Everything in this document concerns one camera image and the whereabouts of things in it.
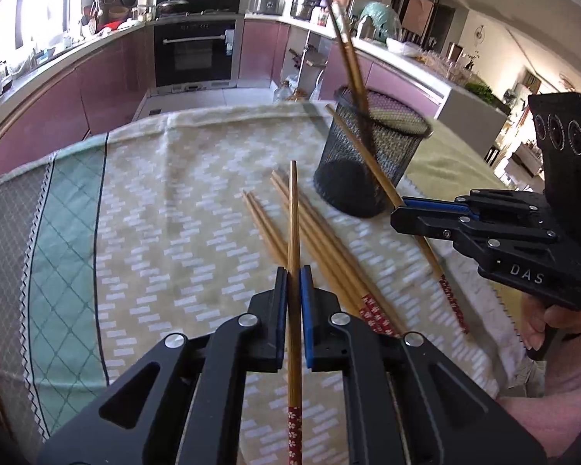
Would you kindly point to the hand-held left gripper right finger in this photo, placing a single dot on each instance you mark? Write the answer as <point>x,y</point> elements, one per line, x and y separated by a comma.
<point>306,319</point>

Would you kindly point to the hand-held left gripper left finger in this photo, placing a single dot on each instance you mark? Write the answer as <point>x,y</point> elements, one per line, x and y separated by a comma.
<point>284,310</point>

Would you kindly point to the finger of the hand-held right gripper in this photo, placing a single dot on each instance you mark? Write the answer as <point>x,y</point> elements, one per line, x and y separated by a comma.
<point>431,203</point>
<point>416,220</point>

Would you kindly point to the wooden chopstick with red end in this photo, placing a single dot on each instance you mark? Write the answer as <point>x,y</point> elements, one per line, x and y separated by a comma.
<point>341,38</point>
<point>294,213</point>
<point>322,252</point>
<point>329,252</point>
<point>270,224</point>
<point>354,58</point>
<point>264,227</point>
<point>337,252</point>
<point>452,300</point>

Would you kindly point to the black mesh utensil cup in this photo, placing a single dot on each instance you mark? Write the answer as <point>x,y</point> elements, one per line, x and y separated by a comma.
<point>348,189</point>

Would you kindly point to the person's right forearm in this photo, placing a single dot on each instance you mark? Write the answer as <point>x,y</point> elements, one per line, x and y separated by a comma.
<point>552,421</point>

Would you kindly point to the person's right hand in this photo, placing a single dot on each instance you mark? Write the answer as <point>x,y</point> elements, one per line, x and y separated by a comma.
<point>530,324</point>

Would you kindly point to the bunch of green vegetables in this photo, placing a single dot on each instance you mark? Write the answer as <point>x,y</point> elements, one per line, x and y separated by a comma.
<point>479,91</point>

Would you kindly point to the beige and green patterned tablecloth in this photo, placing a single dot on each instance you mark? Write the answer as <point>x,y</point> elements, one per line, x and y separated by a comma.
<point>150,227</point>

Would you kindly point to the clear plastic bottle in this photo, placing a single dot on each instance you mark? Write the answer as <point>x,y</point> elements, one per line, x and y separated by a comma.
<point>284,93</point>

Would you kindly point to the metal storage trolley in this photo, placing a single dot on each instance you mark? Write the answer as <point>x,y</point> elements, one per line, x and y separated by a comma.
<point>307,65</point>

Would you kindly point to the green glass dome cover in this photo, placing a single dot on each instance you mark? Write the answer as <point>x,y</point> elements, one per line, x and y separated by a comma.
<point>382,19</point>

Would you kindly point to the steel stock pot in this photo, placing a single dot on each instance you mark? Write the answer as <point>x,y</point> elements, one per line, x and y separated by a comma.
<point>301,7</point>

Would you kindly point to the silver rice cooker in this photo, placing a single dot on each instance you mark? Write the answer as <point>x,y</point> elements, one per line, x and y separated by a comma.
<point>264,4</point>

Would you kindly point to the black built-in oven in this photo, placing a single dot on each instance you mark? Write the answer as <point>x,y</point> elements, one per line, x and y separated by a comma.
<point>193,53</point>

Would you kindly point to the purple kitchen cabinets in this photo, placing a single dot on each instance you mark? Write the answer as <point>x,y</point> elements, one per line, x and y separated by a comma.
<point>101,92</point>

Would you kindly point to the dark wok with lid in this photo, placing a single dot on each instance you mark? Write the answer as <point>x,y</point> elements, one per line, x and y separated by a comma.
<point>172,7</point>

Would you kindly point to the round wall clock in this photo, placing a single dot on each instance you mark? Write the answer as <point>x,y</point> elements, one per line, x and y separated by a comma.
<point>480,34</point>

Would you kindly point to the framed wall picture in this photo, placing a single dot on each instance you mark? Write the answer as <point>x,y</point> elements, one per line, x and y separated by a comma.
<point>419,12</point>

